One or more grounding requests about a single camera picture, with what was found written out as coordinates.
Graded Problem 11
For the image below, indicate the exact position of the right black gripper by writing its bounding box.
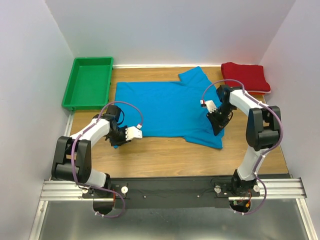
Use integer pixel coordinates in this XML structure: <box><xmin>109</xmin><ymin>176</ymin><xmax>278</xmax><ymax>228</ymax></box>
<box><xmin>205</xmin><ymin>103</ymin><xmax>235</xmax><ymax>136</ymax></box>

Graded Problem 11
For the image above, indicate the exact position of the blue t shirt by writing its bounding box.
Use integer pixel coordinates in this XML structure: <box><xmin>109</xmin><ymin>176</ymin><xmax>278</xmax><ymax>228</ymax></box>
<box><xmin>115</xmin><ymin>66</ymin><xmax>224</xmax><ymax>149</ymax></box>

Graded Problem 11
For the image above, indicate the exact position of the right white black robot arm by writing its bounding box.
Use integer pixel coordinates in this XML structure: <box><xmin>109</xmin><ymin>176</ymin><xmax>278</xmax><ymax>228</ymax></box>
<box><xmin>200</xmin><ymin>84</ymin><xmax>284</xmax><ymax>196</ymax></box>

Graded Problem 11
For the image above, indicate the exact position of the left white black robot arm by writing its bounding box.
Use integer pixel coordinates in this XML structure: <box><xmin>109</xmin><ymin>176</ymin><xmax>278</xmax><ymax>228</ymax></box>
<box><xmin>51</xmin><ymin>105</ymin><xmax>142</xmax><ymax>198</ymax></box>

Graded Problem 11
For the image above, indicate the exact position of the folded red t shirt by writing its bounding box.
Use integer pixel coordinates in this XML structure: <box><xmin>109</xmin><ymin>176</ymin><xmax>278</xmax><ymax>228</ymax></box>
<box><xmin>221</xmin><ymin>62</ymin><xmax>271</xmax><ymax>95</ymax></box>

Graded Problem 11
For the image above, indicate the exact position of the green plastic tray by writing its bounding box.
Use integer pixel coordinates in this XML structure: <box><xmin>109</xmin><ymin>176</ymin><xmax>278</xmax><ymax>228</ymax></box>
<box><xmin>61</xmin><ymin>56</ymin><xmax>114</xmax><ymax>111</ymax></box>

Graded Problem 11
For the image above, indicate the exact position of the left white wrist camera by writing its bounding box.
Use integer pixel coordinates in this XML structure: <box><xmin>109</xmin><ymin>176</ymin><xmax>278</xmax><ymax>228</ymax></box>
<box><xmin>125</xmin><ymin>126</ymin><xmax>143</xmax><ymax>141</ymax></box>

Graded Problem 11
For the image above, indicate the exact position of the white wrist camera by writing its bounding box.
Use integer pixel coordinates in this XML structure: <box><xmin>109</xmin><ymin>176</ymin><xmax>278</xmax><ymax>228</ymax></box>
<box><xmin>205</xmin><ymin>100</ymin><xmax>217</xmax><ymax>113</ymax></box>
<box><xmin>125</xmin><ymin>126</ymin><xmax>143</xmax><ymax>141</ymax></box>

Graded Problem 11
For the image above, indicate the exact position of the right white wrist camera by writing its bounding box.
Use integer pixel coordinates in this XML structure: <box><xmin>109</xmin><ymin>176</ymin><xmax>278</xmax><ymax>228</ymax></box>
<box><xmin>205</xmin><ymin>100</ymin><xmax>217</xmax><ymax>113</ymax></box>

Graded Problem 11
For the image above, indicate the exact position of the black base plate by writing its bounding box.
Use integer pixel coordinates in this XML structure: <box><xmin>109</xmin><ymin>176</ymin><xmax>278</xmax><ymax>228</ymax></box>
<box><xmin>82</xmin><ymin>175</ymin><xmax>261</xmax><ymax>214</ymax></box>

